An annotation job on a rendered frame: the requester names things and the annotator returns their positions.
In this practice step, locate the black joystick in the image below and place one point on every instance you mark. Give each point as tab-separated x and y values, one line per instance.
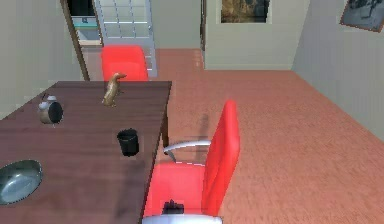
173	208

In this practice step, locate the red office chair white armrests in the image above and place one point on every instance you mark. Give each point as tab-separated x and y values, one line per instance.
220	156

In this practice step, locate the black cup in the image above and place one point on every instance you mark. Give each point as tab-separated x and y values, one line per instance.
128	143

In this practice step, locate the brown bird statue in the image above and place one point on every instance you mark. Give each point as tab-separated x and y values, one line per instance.
111	91

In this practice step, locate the white glass-paned door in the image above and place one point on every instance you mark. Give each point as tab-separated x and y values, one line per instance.
128	23

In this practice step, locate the white framed dark picture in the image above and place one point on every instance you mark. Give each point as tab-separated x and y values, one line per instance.
245	10

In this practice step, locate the dark brown wooden table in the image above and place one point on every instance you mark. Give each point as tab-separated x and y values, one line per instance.
76	140

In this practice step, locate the brass alarm clock black face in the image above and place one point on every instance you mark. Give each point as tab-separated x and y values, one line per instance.
50	111

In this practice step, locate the grey metal bowl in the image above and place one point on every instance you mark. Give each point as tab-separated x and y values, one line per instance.
18	181

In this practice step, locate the brown framed grey picture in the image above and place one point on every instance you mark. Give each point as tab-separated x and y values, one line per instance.
365	13

